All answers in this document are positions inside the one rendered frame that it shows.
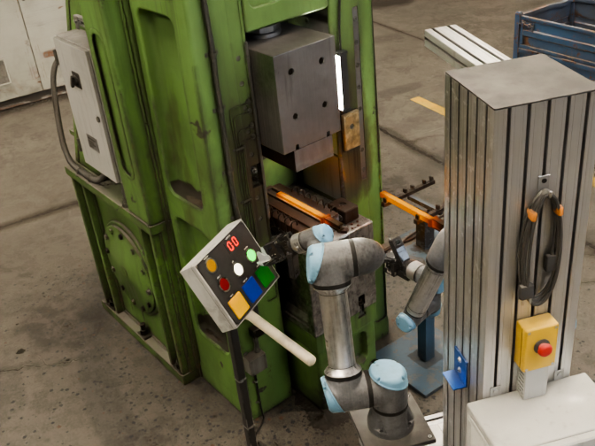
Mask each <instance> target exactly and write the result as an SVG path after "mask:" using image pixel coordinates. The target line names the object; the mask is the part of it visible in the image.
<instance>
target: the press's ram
mask: <svg viewBox="0 0 595 446"><path fill-rule="evenodd" d="M281 30H282V32H281V33H280V34H279V35H277V36H275V37H271V38H267V39H250V38H247V37H246V36H245V40H246V42H247V43H248V49H249V56H250V62H251V76H252V82H253V89H254V96H255V103H256V110H257V117H258V123H259V137H260V143H261V144H262V145H264V146H266V147H268V148H269V149H272V150H275V151H277V152H279V153H281V154H283V155H286V154H288V153H290V152H292V151H294V150H296V147H297V148H299V149H300V148H302V147H304V146H306V145H308V144H310V143H313V142H316V141H319V140H320V139H322V138H324V137H327V135H332V134H334V133H336V132H338V131H341V122H340V110H339V97H338V84H337V71H336V47H335V37H334V36H333V35H330V34H326V33H322V32H320V31H316V30H312V29H309V28H306V27H300V26H297V25H293V24H290V23H287V22H281Z"/></svg>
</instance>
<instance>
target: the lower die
mask: <svg viewBox="0 0 595 446"><path fill-rule="evenodd" d="M269 188H275V189H277V190H278V191H280V192H283V193H285V194H287V195H289V196H292V197H293V198H295V199H297V200H298V201H300V202H302V203H304V204H307V205H308V206H310V207H312V208H314V209H315V210H317V211H320V212H322V213H324V214H325V215H327V214H330V215H331V217H332V218H334V219H336V220H338V221H339V218H338V213H337V212H335V211H330V209H329V208H327V207H325V208H323V205H321V204H317V202H315V201H314V200H312V202H311V201H310V200H311V199H310V198H308V197H305V198H304V196H303V195H301V194H299V195H298V193H297V192H296V191H294V190H293V192H291V188H288V187H286V186H284V185H282V184H281V183H278V184H275V185H273V186H272V185H270V186H268V187H267V189H269ZM267 197H268V204H269V206H272V208H273V210H278V211H279V213H278V214H277V211H274V213H273V217H274V225H275V226H276V227H278V228H279V224H278V215H279V214H280V213H284V214H285V218H286V217H291V221H290V218H287V219H286V228H287V232H289V231H291V227H290V224H291V222H292V221H293V220H297V222H298V225H297V222H296V221H295V222H293V223H292V230H293V234H296V233H299V232H301V231H304V230H306V229H308V228H311V227H313V226H318V225H320V224H321V219H319V218H317V217H315V216H313V215H312V214H310V213H309V212H307V211H304V210H302V209H300V208H298V207H296V205H294V204H291V203H289V202H287V201H285V200H284V199H282V198H280V197H278V196H276V195H274V194H273V193H271V192H269V191H267ZM269 211H270V219H269V221H270V224H272V225H273V221H272V211H271V208H270V207H269ZM285 218H284V217H283V214H282V215H280V217H279V220H280V227H281V230H282V231H284V232H285V226H284V220H285Z"/></svg>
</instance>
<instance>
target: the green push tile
mask: <svg viewBox="0 0 595 446"><path fill-rule="evenodd" d="M255 274H256V275H257V277H258V278H259V280H260V282H261V283H262V285H263V286H264V288H266V287H267V286H268V285H269V284H270V282H271V281H272V280H273V279H274V275H273V273H272V272H271V270H270V269H269V267H268V266H263V265H261V266H260V267H259V268H258V269H257V270H256V272H255Z"/></svg>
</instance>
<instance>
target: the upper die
mask: <svg viewBox="0 0 595 446"><path fill-rule="evenodd" d="M261 150H262V156H263V157H265V158H268V159H270V160H272V161H274V162H276V163H278V164H280V165H283V166H285V167H287V168H289V169H290V170H292V171H294V172H296V173H297V172H299V171H301V170H303V169H305V168H307V167H309V166H311V165H314V164H316V163H319V162H321V161H322V160H324V159H326V158H330V157H332V156H334V151H333V140H332V135H327V137H324V138H322V139H320V140H319V141H316V142H313V143H310V144H308V145H306V146H304V147H302V148H300V149H299V148H297V147H296V150H294V151H292V152H290V153H288V154H286V155H283V154H281V153H279V152H277V151H275V150H272V149H269V148H268V147H266V146H264V145H262V144H261Z"/></svg>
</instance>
